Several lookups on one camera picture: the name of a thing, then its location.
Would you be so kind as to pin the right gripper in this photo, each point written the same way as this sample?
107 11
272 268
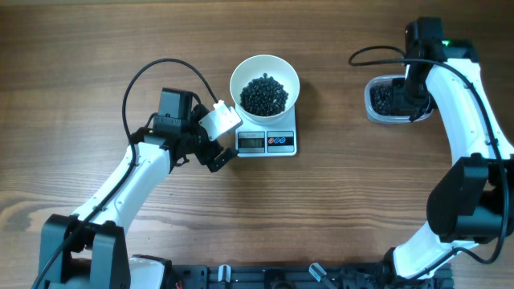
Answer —
401 101

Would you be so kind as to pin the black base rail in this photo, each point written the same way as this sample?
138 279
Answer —
357 275

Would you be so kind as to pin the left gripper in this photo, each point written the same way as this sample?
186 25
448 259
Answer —
212 151

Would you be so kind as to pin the black beans in container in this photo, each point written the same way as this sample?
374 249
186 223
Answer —
381 98

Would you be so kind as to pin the white bowl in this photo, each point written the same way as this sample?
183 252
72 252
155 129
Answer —
254 67

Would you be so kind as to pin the clear plastic bean container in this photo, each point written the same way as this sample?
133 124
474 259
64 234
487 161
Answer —
372 115

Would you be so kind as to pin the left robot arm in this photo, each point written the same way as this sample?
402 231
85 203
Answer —
87 249

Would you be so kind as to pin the black beans in bowl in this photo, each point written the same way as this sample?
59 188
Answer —
264 96

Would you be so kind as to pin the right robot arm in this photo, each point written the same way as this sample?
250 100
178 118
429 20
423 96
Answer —
470 210

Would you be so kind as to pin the white digital kitchen scale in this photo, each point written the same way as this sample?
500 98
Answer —
275 139

